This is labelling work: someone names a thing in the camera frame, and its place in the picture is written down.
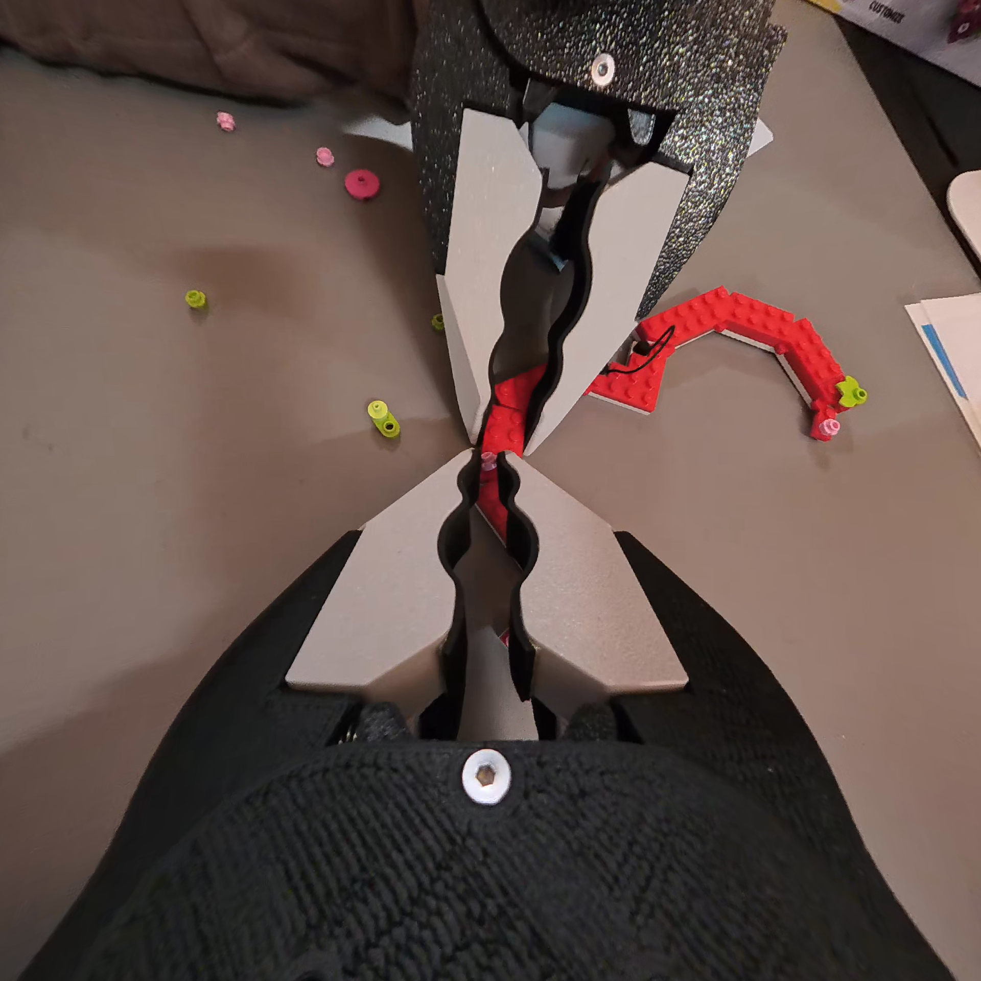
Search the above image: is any white plastic tray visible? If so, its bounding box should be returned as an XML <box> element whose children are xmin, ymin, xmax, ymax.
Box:
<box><xmin>946</xmin><ymin>170</ymin><xmax>981</xmax><ymax>265</ymax></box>

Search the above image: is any long red lego arc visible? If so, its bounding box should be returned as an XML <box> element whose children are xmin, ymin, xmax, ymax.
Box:
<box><xmin>586</xmin><ymin>285</ymin><xmax>869</xmax><ymax>443</ymax></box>

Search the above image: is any white paper sheet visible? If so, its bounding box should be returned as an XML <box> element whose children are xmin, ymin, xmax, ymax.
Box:
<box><xmin>341</xmin><ymin>113</ymin><xmax>418</xmax><ymax>150</ymax></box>

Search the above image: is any white printed cardboard box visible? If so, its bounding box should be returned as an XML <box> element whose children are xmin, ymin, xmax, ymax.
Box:
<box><xmin>797</xmin><ymin>0</ymin><xmax>981</xmax><ymax>85</ymax></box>

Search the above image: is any paper instruction sheet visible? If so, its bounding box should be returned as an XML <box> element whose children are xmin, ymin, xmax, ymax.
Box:
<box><xmin>904</xmin><ymin>291</ymin><xmax>981</xmax><ymax>449</ymax></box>

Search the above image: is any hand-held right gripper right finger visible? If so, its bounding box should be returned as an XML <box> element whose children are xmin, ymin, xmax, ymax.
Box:
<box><xmin>498</xmin><ymin>452</ymin><xmax>689</xmax><ymax>725</ymax></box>

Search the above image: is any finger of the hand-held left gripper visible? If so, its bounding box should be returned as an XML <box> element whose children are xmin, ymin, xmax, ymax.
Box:
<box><xmin>435</xmin><ymin>107</ymin><xmax>547</xmax><ymax>446</ymax></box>
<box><xmin>523</xmin><ymin>161</ymin><xmax>688</xmax><ymax>456</ymax></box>

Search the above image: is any brown cloth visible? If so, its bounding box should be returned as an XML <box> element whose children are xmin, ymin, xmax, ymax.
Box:
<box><xmin>0</xmin><ymin>0</ymin><xmax>418</xmax><ymax>104</ymax></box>

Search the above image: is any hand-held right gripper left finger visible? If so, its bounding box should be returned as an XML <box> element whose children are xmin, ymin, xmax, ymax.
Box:
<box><xmin>285</xmin><ymin>451</ymin><xmax>472</xmax><ymax>723</ymax></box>

